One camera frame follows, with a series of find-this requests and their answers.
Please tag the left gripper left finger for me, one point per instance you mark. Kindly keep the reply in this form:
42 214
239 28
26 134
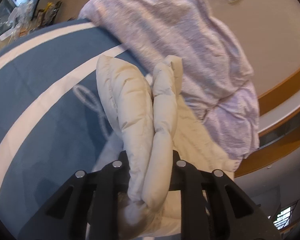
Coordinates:
84 207

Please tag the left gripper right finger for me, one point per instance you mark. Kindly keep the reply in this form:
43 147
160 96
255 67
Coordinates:
214 207

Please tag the cream puffer down jacket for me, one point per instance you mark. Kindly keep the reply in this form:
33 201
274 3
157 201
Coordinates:
150 121

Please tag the window with grille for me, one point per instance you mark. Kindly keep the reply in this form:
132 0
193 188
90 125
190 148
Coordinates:
287 216

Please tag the blue white music-note bedsheet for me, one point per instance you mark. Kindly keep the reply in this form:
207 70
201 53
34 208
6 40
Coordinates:
52 123

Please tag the lilac floral duvet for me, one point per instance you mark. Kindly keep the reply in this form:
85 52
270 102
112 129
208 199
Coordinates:
217 77

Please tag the cluttered glass side table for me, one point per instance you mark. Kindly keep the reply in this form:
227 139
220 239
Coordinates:
21 17

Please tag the orange wooden bed frame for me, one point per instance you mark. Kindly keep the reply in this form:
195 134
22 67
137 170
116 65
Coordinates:
279 125

